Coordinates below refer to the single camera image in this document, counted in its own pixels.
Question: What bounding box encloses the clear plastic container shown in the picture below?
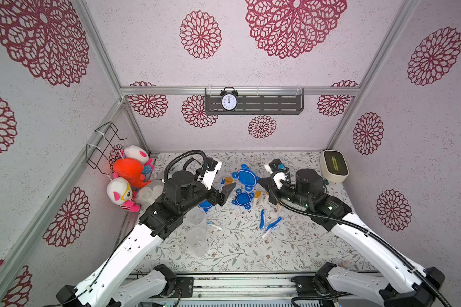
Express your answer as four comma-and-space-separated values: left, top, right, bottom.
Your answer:
186, 228, 209, 257
186, 207, 207, 230
217, 175, 234, 191

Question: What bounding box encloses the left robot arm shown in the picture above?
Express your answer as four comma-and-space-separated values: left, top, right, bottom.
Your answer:
56, 170, 236, 306

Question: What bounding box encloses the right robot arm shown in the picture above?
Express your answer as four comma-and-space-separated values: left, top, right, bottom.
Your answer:
258, 166, 450, 306

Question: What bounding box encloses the left blue container lid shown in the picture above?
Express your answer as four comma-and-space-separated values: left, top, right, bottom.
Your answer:
198, 200, 214, 214

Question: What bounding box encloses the cream box with green window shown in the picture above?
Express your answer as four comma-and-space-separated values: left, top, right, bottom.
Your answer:
320, 150, 350, 183

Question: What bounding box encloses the white small plush dog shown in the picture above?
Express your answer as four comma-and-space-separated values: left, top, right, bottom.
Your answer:
135, 180, 164, 207

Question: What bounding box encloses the wrapped toothbrush lower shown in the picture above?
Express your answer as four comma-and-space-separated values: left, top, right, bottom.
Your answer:
261, 225, 279, 240

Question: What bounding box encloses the red plush toy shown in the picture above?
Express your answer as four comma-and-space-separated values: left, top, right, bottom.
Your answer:
113, 157, 151, 189

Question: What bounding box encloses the lower white pink plush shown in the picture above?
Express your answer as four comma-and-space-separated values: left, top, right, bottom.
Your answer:
106, 177, 140, 212

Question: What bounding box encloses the white pink plush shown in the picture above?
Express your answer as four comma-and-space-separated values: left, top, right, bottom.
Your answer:
121, 145, 153, 166
106, 177, 140, 212

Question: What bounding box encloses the upper white pink plush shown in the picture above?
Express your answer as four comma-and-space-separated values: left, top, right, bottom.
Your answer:
121, 145, 153, 166

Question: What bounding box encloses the black alarm clock on shelf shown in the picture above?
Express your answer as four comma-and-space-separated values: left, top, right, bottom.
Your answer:
220, 86, 239, 111

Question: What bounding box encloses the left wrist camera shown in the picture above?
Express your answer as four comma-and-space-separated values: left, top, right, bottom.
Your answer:
198, 157, 222, 190

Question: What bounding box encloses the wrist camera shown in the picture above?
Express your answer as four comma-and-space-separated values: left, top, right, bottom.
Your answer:
198, 157, 222, 190
264, 159, 291, 189

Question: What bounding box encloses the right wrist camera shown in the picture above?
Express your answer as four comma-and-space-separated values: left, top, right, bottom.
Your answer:
264, 159, 291, 189

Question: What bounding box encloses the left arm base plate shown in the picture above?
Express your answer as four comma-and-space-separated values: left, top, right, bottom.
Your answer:
154, 276, 195, 299

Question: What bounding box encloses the black wire basket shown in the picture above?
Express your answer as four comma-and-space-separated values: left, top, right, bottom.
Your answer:
85, 121, 127, 176

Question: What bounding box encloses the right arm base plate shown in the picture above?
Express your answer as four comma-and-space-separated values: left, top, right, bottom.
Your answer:
291, 275, 331, 297

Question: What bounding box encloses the grey wall shelf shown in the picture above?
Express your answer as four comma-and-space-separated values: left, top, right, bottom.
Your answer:
204, 88, 304, 116

